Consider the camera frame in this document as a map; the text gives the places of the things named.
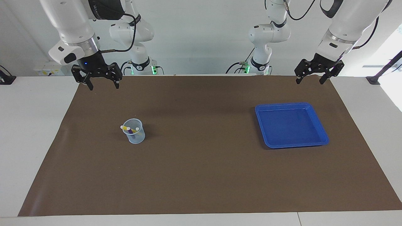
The translucent plastic cup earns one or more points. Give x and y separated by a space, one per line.
138 138

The black table mount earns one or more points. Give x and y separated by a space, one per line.
7 79

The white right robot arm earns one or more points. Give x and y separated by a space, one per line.
72 22

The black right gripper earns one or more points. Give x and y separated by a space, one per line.
91 64

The black clamp stand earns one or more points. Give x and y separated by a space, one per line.
384 69

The blue plastic tray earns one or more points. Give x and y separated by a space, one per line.
292 125

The white wall socket box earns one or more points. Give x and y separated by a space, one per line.
48 69

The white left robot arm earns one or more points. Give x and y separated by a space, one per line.
351 22

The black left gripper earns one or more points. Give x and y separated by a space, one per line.
323 64

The purple marker pen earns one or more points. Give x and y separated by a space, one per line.
131 132

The brown table mat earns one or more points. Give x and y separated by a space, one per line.
201 172

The yellow marker pen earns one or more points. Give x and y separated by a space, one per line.
125 128

